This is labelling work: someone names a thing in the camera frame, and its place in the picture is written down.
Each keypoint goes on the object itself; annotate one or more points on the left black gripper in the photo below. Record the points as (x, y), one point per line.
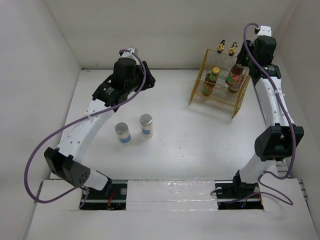
(149, 80)

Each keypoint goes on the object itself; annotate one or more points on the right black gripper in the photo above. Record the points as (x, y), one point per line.
(241, 55)

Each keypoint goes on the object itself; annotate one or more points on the clear square oil bottle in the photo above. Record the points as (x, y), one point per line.
(232, 50)

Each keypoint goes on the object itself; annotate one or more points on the yellow cap sauce bottle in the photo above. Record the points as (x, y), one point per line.
(210, 81)
(234, 76)

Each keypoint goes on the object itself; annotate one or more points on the dark liquid square bottle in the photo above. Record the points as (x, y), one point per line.
(220, 48)

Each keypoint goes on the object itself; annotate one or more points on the blue label shaker jar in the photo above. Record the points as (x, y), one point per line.
(146, 123)

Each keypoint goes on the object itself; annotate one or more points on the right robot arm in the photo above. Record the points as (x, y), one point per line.
(281, 136)

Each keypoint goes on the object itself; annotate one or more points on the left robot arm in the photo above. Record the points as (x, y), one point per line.
(65, 161)

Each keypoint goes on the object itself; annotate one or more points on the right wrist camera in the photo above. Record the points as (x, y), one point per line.
(263, 30)

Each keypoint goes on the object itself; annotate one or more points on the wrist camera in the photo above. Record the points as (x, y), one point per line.
(129, 53)
(263, 30)

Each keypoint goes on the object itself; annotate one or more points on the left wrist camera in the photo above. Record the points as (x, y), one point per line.
(129, 53)

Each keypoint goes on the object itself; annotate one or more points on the yellow wire rack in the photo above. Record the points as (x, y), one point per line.
(220, 99)

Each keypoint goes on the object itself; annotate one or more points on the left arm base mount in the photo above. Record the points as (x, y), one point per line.
(114, 200)

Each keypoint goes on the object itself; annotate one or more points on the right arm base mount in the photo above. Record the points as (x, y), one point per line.
(230, 196)

